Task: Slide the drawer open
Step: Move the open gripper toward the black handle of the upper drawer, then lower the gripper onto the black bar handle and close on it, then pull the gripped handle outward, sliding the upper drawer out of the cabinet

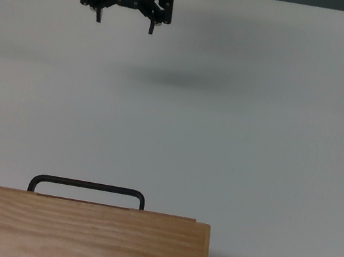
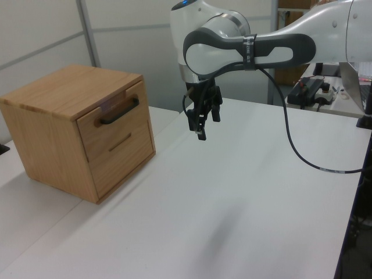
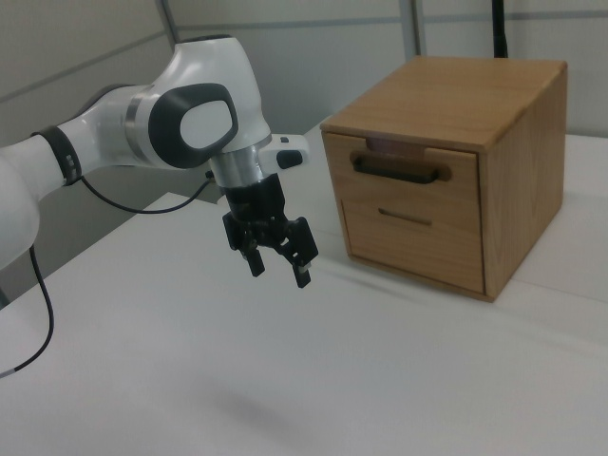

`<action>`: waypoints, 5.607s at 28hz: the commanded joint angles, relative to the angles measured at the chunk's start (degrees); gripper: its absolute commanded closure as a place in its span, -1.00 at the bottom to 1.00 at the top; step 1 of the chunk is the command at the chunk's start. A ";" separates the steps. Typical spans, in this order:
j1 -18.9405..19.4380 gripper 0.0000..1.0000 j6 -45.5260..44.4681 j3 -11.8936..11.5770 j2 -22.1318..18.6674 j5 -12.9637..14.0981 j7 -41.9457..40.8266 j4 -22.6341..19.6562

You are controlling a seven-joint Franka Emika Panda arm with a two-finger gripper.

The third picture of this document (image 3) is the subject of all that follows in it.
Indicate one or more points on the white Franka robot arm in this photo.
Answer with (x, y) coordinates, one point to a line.
(204, 71)

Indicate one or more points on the wooden two-drawer cabinet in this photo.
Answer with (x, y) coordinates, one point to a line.
(451, 95)

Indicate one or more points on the black pole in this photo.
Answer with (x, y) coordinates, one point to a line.
(499, 28)

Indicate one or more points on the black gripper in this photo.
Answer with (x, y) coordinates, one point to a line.
(254, 199)

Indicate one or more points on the wooden drawer with slot pull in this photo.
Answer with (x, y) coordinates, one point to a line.
(413, 247)

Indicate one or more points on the grey partition post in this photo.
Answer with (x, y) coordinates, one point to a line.
(417, 28)
(168, 19)

